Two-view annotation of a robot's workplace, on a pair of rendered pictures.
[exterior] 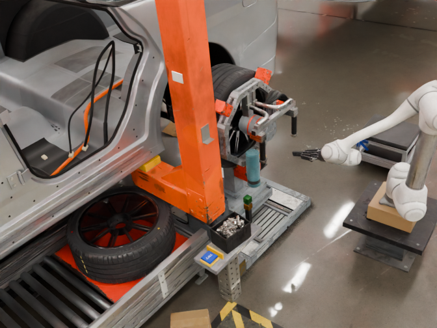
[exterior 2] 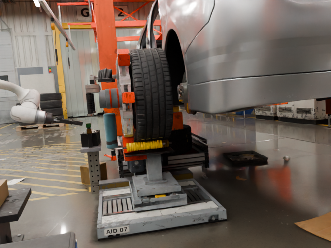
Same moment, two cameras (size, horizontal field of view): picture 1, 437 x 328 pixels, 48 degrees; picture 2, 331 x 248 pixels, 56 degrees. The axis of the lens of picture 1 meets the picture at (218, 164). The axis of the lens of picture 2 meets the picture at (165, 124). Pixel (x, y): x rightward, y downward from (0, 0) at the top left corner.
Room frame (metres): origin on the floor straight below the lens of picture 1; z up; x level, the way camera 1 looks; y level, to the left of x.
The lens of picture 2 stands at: (4.20, -1.87, 0.87)
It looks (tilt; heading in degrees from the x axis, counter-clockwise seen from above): 6 degrees down; 126
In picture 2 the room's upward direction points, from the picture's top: 4 degrees counter-clockwise
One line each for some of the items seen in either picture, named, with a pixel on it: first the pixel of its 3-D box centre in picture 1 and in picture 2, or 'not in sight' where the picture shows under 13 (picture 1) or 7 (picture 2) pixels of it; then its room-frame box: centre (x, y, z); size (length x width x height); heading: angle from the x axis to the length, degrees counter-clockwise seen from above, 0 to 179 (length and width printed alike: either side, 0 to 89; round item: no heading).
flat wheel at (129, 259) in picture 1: (122, 232); (159, 139); (2.28, 0.66, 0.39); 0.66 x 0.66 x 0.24
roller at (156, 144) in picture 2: not in sight; (144, 145); (2.82, -0.23, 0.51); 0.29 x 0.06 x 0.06; 46
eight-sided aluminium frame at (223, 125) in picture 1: (248, 123); (124, 97); (2.67, -0.22, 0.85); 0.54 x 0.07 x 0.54; 136
